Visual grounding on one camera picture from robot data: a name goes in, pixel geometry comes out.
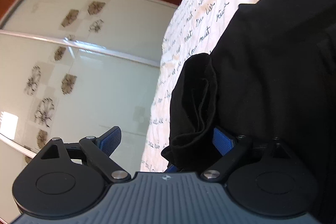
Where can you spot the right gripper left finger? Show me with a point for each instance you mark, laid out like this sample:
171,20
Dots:
98,151

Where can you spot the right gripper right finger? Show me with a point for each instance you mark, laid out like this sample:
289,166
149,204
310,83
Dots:
211,156

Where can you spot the black pants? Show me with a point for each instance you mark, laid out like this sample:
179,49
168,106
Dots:
271,77

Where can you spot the sliding wardrobe with floral glass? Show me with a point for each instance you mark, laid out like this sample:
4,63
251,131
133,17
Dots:
72,68

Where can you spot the white script-print bedspread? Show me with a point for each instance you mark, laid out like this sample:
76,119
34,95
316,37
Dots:
195,27

